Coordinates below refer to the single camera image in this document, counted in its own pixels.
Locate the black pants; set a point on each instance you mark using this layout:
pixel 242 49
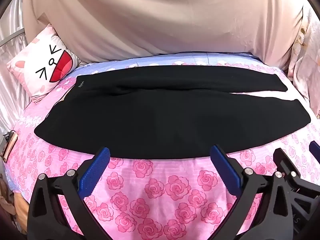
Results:
pixel 172 115

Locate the silver satin curtain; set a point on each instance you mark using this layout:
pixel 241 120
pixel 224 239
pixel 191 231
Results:
pixel 10 55

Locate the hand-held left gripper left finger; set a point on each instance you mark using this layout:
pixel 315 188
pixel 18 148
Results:
pixel 96 170

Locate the smartphone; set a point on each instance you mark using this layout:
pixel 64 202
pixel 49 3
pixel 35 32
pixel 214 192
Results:
pixel 7 146

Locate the pink rose print bed sheet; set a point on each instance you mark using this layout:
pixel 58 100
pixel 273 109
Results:
pixel 155 192

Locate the floral cream curtain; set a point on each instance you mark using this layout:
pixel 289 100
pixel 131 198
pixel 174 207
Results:
pixel 307 62

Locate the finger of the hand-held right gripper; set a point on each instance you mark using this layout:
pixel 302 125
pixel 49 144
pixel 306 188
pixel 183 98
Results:
pixel 315 151
pixel 283 161

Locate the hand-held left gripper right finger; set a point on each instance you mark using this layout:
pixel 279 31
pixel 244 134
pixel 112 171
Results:
pixel 226 168

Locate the cat face pillow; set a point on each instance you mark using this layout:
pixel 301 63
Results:
pixel 40 67

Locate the beige curtain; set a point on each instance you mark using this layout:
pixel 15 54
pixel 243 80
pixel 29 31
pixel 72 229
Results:
pixel 162 17

